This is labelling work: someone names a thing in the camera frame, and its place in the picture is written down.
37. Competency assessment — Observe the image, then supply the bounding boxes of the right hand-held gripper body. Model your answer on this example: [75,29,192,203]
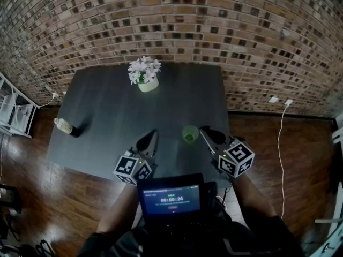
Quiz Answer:
[208,135,255,178]

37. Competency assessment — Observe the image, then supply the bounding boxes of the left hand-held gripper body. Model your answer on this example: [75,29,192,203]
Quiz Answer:
[113,146,158,186]

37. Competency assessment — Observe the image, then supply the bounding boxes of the green translucent cup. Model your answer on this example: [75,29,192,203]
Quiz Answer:
[182,125,200,145]

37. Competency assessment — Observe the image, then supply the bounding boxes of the person's right forearm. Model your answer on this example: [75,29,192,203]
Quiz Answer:
[232,174,277,220]

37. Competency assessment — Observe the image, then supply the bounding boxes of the person's left forearm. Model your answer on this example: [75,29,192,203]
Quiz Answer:
[96,182,140,234]

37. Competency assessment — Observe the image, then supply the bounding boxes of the small dark bottle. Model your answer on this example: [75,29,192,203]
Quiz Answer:
[53,117,81,139]

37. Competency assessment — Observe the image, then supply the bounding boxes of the dark grey table white legs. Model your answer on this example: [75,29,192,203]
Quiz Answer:
[47,62,230,188]

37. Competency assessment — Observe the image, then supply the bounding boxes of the black chest-mounted screen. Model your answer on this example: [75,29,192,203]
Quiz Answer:
[136,173,218,225]

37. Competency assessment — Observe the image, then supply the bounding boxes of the white potted flower plant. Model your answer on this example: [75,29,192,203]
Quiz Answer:
[127,56,162,93]

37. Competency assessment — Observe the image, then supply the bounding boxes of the person's dark shirt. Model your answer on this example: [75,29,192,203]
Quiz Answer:
[77,214,303,257]

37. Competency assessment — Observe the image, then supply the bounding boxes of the white cabinet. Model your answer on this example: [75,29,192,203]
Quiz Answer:
[315,116,343,257]

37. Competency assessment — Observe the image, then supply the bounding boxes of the black metal stand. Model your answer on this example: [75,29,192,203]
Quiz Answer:
[0,183,54,257]

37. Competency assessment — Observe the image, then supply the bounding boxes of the white metal shelf rack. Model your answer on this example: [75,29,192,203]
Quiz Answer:
[0,72,41,139]

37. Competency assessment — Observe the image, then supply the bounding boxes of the long white charging cable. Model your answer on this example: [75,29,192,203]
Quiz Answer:
[277,103,292,220]

